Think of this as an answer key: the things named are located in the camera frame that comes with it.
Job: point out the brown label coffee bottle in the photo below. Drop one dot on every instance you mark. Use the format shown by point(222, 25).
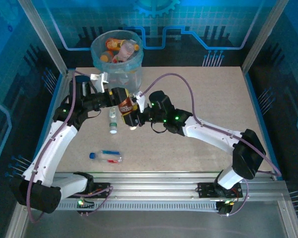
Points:
point(125, 105)

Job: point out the pink label plastic bottle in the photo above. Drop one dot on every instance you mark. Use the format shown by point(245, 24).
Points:
point(124, 53)

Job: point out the orange juice bottle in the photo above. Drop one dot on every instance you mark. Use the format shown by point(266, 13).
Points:
point(113, 44)

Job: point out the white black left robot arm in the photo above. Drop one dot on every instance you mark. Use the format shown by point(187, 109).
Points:
point(59, 148)

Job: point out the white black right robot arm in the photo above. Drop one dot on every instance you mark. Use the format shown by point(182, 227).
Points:
point(208, 136)

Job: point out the small green label water bottle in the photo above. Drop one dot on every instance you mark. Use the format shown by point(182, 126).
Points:
point(113, 121)

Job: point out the blue cap clear bottle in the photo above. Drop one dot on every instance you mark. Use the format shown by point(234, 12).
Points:
point(106, 157)

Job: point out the black connector box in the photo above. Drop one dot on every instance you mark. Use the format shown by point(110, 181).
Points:
point(224, 208)
point(87, 205)

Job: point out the aluminium frame post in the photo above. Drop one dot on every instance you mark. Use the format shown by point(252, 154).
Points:
point(264, 37)
point(44, 37)

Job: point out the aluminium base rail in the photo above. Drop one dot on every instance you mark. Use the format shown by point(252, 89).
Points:
point(159, 191)

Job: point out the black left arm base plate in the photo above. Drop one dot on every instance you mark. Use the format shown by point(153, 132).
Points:
point(101, 189)

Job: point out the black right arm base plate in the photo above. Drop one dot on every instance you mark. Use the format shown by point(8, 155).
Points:
point(206, 189)

